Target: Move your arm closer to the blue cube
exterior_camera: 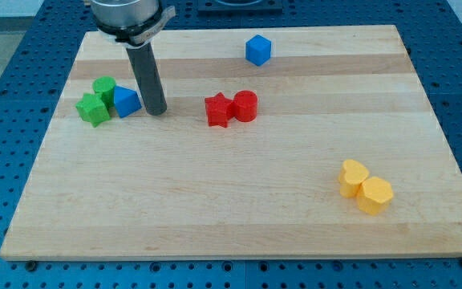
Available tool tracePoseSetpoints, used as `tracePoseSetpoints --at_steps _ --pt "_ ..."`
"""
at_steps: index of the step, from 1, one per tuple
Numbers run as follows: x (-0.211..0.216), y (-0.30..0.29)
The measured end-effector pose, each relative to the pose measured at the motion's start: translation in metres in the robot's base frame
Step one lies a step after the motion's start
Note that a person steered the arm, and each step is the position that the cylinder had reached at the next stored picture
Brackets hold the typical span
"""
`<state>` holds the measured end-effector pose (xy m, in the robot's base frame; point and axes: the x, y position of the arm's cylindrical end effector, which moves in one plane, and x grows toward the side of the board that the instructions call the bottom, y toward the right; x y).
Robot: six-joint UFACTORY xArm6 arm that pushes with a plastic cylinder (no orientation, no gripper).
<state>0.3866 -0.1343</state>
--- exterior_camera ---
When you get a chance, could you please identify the yellow hexagon block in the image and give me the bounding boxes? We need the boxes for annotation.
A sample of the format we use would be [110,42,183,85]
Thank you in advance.
[356,177,394,215]

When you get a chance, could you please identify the green star block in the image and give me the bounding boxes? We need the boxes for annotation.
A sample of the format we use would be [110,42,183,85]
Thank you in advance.
[75,93,111,128]

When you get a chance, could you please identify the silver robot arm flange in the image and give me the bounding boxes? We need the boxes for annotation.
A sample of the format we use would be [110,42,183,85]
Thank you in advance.
[89,0,176,47]

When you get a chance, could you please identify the red star block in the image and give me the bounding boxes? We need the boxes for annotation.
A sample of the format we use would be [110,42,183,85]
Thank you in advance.
[205,92,234,128]

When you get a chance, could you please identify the red cylinder block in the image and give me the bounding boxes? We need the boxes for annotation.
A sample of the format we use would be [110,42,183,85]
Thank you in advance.
[233,90,258,122]

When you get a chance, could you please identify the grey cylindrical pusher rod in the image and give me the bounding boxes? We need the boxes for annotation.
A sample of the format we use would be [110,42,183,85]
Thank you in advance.
[127,43,167,116]

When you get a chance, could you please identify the green cylinder block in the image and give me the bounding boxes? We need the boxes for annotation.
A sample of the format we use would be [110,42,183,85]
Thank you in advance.
[92,75,116,108]

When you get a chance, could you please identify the blue cube block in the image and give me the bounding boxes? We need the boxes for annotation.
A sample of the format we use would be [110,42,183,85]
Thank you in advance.
[245,35,272,67]

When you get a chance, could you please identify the blue triangular prism block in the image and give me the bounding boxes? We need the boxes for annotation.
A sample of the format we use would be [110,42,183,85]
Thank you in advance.
[114,86,142,118]

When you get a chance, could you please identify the light wooden board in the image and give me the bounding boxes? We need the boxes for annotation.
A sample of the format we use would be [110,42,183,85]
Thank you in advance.
[0,25,462,261]

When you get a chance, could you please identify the yellow heart block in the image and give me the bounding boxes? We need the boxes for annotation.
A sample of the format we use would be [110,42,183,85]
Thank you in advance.
[338,159,370,198]

